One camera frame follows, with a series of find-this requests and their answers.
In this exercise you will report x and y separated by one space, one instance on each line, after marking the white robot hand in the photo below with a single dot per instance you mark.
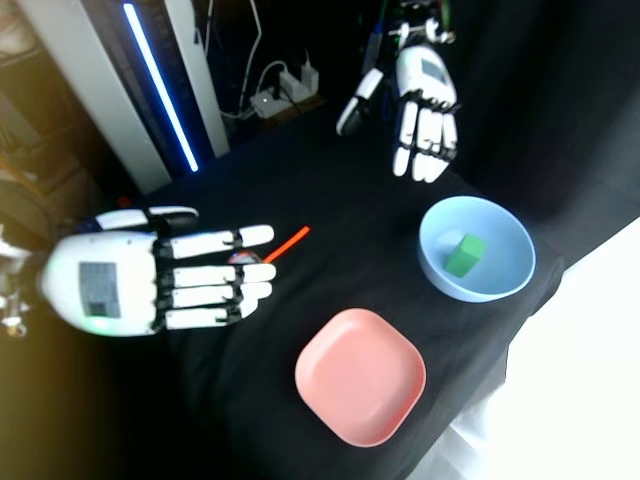
100 280
425 70

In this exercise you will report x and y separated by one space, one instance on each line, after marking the green block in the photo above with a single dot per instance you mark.
465 255

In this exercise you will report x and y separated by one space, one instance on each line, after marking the light blue bowl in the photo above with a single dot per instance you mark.
495 220

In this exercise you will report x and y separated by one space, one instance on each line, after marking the orange red stick tool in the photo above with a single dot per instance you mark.
287 242

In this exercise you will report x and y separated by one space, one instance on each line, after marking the pink square plate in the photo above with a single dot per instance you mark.
360 380

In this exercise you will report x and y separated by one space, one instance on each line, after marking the white plug adapter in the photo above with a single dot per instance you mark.
300 80

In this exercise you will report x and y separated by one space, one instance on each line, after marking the white power strip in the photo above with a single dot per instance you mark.
267 104

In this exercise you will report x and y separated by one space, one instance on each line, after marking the black table cloth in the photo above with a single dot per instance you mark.
310 190

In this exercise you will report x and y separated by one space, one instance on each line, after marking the white column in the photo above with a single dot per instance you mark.
90 85

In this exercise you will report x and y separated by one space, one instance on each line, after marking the blue LED light strip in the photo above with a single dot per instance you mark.
160 90

